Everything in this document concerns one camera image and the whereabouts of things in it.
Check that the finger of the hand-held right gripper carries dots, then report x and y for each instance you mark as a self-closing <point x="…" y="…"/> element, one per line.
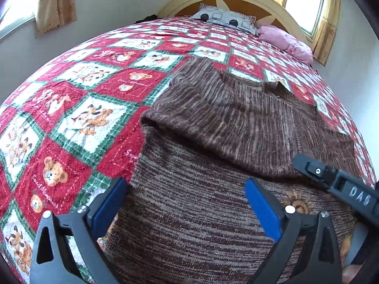
<point x="314" y="170"/>

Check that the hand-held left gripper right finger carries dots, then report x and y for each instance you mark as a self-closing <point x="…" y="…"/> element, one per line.
<point x="263" y="210"/>

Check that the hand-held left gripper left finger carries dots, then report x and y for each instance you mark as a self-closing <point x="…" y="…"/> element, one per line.
<point x="109" y="207"/>

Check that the brown knit sweater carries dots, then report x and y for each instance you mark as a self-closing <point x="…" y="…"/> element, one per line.
<point x="207" y="153"/>

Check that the red checkered bear print quilt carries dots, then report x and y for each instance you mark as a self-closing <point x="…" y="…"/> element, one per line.
<point x="74" y="94"/>

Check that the pink pillow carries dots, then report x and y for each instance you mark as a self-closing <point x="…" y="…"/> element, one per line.
<point x="284" y="40"/>

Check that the bright window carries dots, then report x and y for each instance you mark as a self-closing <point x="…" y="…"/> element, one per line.
<point x="308" y="0"/>
<point x="17" y="9"/>

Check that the grey patterned pillow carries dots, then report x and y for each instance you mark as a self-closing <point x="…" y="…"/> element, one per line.
<point x="225" y="17"/>

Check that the dark object beside bed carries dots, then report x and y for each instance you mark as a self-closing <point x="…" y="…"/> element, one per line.
<point x="146" y="18"/>

